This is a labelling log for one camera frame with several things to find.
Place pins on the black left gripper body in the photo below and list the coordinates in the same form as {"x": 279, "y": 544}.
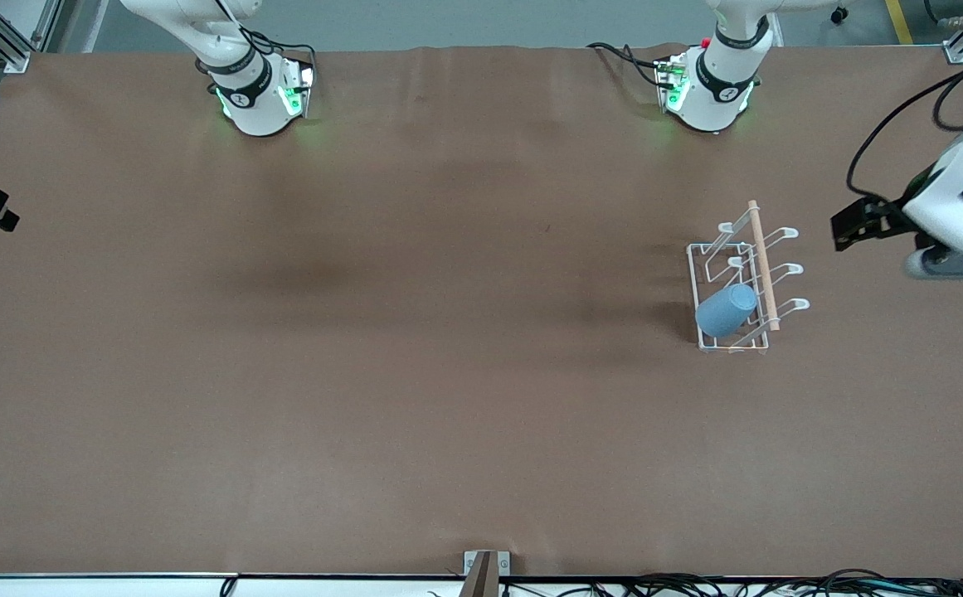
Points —
{"x": 886, "y": 218}

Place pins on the blue plastic cup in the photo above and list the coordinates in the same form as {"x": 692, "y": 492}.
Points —
{"x": 726, "y": 311}

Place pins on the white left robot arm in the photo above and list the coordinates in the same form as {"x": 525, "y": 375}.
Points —
{"x": 722, "y": 83}

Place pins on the green-lit arm base connector box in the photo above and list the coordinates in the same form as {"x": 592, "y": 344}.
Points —
{"x": 670, "y": 83}
{"x": 299, "y": 91}

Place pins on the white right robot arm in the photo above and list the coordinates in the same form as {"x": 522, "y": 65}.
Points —
{"x": 253, "y": 108}

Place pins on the black caster wheel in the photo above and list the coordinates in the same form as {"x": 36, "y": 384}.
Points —
{"x": 840, "y": 13}

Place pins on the grey metal bracket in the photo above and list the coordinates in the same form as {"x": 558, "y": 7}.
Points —
{"x": 504, "y": 564}

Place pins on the brown wooden post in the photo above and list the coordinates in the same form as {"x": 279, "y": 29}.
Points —
{"x": 481, "y": 580}

